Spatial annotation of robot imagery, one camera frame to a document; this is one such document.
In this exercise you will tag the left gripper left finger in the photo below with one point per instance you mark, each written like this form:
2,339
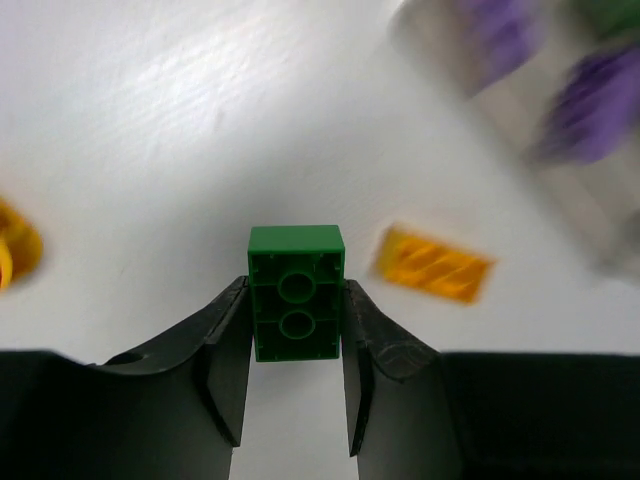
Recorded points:
170,408

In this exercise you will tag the purple curved lego brick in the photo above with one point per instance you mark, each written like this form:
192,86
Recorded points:
596,108

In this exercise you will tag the yellow orange flower lego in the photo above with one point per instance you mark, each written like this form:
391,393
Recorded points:
21,246

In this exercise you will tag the orange long lego brick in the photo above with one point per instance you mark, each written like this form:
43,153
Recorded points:
411,259

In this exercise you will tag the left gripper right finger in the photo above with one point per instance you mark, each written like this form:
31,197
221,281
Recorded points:
416,413

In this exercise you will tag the purple square lego brick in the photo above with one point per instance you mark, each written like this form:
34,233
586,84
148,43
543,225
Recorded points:
497,37

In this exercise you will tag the green lego brick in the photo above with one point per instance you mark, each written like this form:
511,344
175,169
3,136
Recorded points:
610,18
296,278

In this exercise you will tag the left clear container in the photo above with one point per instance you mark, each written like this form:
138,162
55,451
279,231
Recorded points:
599,201

